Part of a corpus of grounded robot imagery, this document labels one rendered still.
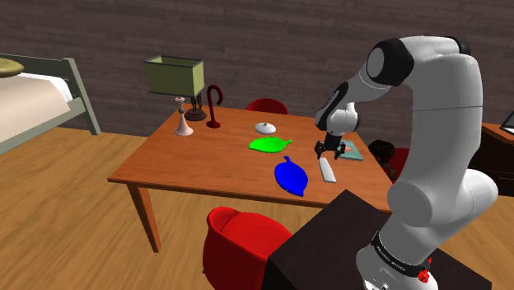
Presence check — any pink candlestick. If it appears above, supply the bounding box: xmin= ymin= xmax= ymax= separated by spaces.
xmin=174 ymin=96 xmax=194 ymax=137

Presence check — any red armchair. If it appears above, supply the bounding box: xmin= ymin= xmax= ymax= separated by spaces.
xmin=245 ymin=98 xmax=290 ymax=116
xmin=202 ymin=206 xmax=293 ymax=290
xmin=387 ymin=147 xmax=410 ymax=183

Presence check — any green leaf-shaped plate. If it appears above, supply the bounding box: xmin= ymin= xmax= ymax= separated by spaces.
xmin=249 ymin=136 xmax=293 ymax=154

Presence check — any white round lid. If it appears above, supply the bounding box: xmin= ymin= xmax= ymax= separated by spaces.
xmin=254 ymin=121 xmax=278 ymax=136

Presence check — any white remote control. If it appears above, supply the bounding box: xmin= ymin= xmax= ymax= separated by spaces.
xmin=318 ymin=157 xmax=338 ymax=184

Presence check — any dark red hook-shaped stand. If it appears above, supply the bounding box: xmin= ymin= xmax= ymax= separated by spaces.
xmin=205 ymin=84 xmax=224 ymax=129

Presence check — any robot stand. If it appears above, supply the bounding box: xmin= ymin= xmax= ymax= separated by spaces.
xmin=261 ymin=189 xmax=493 ymax=290

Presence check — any dark wooden desk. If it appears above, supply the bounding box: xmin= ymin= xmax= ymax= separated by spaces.
xmin=467 ymin=110 xmax=514 ymax=198

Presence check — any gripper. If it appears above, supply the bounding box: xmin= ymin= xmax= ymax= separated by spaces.
xmin=314 ymin=133 xmax=347 ymax=161

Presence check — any grey-green framed bed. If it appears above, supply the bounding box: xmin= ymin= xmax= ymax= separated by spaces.
xmin=0 ymin=53 xmax=102 ymax=156

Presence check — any teal book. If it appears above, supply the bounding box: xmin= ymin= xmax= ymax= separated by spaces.
xmin=336 ymin=138 xmax=364 ymax=162

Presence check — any brown teddy bear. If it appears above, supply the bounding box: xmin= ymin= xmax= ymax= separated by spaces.
xmin=367 ymin=138 xmax=399 ymax=182

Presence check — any blue leaf-shaped plate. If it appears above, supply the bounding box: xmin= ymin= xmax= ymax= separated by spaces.
xmin=273 ymin=155 xmax=310 ymax=198

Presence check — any olive shade table lamp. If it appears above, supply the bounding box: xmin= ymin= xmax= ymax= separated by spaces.
xmin=143 ymin=55 xmax=208 ymax=122

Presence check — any brown wooden table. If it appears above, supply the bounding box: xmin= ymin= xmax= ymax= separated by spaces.
xmin=106 ymin=104 xmax=396 ymax=254

